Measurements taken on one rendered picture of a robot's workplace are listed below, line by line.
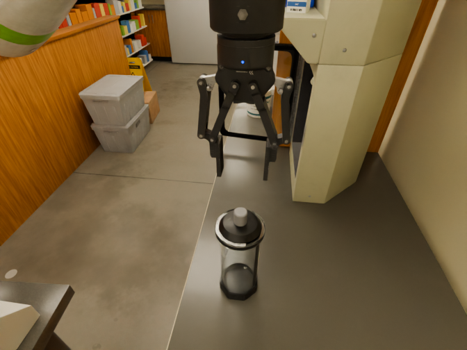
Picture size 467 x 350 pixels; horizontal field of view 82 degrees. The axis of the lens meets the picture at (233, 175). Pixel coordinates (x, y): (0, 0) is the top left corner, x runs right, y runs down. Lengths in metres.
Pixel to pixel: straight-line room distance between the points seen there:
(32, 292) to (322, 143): 0.89
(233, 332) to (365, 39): 0.74
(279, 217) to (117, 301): 1.29
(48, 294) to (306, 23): 0.92
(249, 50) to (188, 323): 0.60
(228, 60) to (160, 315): 1.61
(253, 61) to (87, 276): 1.90
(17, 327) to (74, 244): 1.54
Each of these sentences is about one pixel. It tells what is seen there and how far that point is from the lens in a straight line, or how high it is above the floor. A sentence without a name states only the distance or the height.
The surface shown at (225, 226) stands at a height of 1.18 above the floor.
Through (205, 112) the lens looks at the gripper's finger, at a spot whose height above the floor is 1.43.
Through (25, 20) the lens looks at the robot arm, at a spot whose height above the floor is 1.55.
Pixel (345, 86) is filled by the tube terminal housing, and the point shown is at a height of 1.36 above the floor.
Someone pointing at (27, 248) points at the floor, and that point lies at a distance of 2.49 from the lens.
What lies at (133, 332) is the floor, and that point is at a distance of 1.81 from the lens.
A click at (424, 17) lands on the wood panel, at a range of 1.20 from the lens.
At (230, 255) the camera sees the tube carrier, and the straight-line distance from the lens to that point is 0.60.
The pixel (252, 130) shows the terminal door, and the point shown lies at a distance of 1.19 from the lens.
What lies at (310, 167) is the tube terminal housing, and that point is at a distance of 0.90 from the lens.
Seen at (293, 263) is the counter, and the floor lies 0.94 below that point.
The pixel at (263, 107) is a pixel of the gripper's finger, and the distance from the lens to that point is 0.40.
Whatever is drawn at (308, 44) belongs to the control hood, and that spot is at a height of 1.45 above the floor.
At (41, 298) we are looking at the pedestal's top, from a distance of 0.89.
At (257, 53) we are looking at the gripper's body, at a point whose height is 1.52.
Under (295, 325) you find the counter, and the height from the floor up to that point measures 0.94.
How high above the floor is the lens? 1.60
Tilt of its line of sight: 38 degrees down
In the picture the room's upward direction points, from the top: straight up
